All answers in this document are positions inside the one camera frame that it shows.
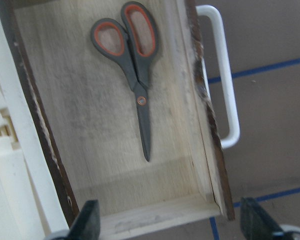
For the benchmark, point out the brown paper table mat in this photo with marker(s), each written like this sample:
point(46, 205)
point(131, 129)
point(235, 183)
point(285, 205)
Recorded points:
point(263, 40)

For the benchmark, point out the cream plastic tray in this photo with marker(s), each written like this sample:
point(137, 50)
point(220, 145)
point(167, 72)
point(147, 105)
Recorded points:
point(29, 205)

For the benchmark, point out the light wooden drawer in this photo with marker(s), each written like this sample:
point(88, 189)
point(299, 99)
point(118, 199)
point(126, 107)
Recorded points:
point(76, 106)

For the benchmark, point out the white drawer handle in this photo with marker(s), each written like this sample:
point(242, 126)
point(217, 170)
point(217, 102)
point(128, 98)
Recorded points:
point(225, 73)

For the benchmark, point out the grey orange handled scissors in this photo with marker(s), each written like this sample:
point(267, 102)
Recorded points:
point(134, 63)

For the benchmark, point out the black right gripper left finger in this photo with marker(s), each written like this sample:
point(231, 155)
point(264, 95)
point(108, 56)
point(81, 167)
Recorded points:
point(87, 225)

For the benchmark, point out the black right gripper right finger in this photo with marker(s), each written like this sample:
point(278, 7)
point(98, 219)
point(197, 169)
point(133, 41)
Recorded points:
point(256, 223)

